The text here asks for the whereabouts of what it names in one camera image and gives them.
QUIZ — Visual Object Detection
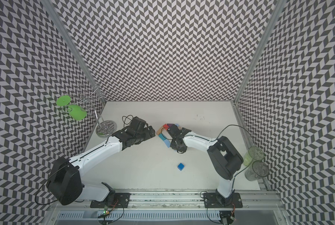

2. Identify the teal rectangular block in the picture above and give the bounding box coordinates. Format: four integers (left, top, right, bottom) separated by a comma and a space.
159, 133, 167, 141

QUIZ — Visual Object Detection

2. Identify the natural wood block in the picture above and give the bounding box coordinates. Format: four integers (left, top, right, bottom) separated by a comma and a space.
156, 126, 165, 135

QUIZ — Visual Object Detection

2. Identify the dark blue cube block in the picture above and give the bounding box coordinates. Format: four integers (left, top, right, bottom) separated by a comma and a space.
177, 163, 185, 171

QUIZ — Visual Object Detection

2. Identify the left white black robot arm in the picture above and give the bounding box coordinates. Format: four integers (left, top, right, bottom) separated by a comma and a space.
46, 117, 155, 205

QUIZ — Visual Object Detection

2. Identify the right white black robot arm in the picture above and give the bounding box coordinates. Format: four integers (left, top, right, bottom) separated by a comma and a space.
166, 124, 243, 200

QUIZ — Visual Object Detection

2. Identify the lower green cup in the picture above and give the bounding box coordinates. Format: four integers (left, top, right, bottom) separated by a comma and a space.
67, 105, 87, 121

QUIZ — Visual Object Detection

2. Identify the green cup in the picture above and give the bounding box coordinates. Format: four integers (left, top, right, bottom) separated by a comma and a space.
56, 95, 71, 107
67, 105, 87, 121

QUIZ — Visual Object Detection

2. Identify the green transparent glass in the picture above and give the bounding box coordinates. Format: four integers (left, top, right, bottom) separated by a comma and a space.
243, 146, 265, 166

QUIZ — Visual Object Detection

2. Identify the upper green cup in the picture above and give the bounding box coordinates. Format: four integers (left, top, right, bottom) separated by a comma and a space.
56, 95, 71, 107

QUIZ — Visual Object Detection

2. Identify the grey transparent glass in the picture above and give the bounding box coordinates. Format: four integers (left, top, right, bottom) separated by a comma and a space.
245, 161, 270, 181

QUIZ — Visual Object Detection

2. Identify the aluminium front rail frame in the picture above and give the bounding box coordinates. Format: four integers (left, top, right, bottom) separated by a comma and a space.
42, 190, 290, 225

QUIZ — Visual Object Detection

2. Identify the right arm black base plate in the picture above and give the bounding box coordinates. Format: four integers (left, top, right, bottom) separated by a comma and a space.
200, 192, 243, 209

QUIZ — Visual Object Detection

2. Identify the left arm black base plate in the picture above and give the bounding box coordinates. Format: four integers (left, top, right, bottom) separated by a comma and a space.
90, 193, 131, 209

